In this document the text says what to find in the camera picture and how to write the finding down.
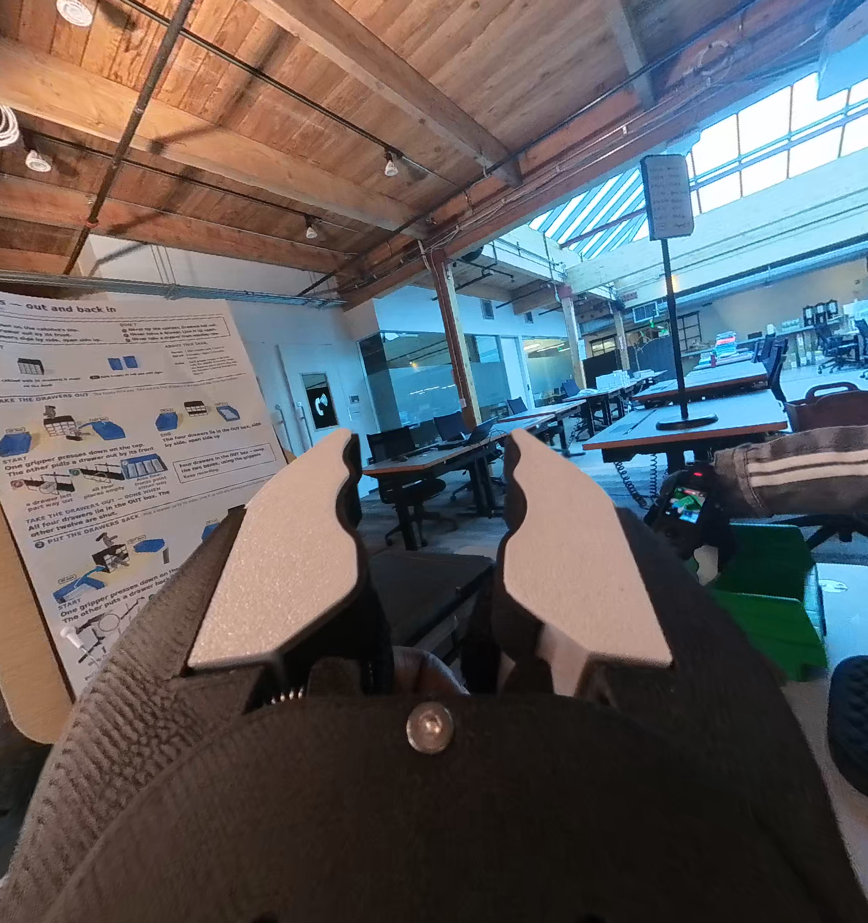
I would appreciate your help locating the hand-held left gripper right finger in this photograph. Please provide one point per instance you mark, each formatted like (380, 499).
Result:
(578, 577)

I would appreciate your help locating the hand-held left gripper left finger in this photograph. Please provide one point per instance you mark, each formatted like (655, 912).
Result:
(282, 562)

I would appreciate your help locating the green plastic bin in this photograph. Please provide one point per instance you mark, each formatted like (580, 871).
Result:
(765, 555)
(773, 634)

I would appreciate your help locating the black drawer cabinet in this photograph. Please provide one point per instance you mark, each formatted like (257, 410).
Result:
(427, 591)

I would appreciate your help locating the person's right forearm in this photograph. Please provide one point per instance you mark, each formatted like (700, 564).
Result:
(802, 469)

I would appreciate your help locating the grey office desk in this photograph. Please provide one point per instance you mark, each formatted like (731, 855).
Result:
(434, 456)
(715, 375)
(737, 415)

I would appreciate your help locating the white door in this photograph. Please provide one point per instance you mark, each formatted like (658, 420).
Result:
(290, 389)

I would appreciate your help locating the brown bag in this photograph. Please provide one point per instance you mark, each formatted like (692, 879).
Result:
(838, 411)

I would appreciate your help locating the white pushpin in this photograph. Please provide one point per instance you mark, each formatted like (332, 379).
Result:
(70, 636)

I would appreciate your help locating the illustrated instruction poster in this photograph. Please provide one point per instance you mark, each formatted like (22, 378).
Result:
(117, 404)

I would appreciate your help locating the black mesh office chair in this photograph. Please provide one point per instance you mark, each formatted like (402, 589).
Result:
(866, 721)

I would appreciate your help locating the light wooden poster board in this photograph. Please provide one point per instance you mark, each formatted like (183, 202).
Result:
(8, 613)

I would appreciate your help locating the black sign stand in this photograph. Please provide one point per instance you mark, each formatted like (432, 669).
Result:
(666, 195)

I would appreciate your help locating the skylight window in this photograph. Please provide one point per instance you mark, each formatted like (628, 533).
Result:
(765, 122)

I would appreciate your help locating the black ceiling pipe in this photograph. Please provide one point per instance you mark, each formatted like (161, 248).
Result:
(126, 137)

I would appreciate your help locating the wooden post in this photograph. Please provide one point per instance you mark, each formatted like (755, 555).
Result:
(454, 346)

